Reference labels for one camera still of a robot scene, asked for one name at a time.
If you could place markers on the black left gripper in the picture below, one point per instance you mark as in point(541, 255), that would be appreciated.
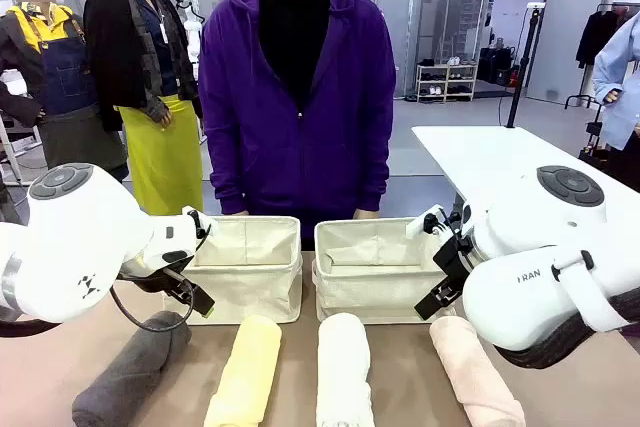
point(155, 279)

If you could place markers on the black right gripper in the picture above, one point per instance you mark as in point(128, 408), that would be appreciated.
point(452, 259)

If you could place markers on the pink towel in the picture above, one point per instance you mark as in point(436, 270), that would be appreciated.
point(470, 372)

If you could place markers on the gray towel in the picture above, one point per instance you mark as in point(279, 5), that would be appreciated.
point(130, 372)

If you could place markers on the white towel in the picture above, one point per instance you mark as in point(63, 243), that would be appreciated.
point(342, 372)

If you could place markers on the purple person's right forearm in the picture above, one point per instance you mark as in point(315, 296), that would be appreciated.
point(227, 182)

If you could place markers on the purple person's left forearm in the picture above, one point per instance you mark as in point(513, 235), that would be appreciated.
point(372, 182)

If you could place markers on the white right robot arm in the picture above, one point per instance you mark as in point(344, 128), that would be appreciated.
point(525, 297)

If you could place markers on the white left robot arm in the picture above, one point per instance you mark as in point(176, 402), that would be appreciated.
point(75, 227)

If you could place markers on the purple person's right hand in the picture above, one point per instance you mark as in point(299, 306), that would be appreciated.
point(239, 213)

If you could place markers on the purple person's left hand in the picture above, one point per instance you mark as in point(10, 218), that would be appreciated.
point(367, 214)

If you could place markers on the cream fabric basket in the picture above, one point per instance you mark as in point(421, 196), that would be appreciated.
point(360, 292)
point(250, 297)

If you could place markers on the yellow rolled towel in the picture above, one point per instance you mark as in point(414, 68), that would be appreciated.
point(245, 372)

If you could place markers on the white table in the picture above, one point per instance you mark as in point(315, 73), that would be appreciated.
point(490, 157)

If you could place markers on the mannequin black jacket lime skirt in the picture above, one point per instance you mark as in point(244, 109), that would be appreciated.
point(160, 147)

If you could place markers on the person in purple hoodie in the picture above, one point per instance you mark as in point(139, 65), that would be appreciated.
point(300, 147)

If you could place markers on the wooden shoe rack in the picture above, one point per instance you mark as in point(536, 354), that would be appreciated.
point(447, 83)

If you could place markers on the black tripod pole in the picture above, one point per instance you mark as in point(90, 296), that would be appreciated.
point(520, 82)

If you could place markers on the black luggage bags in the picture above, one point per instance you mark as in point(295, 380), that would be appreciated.
point(495, 67)

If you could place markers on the mannequin yellow hoodie denim apron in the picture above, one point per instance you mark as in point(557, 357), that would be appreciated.
point(65, 77)

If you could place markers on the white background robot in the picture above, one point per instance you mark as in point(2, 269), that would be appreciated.
point(192, 27)

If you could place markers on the person in light blue shirt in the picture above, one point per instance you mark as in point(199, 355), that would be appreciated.
point(617, 77)

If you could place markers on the black hanging coat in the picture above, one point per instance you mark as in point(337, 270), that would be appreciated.
point(597, 37)

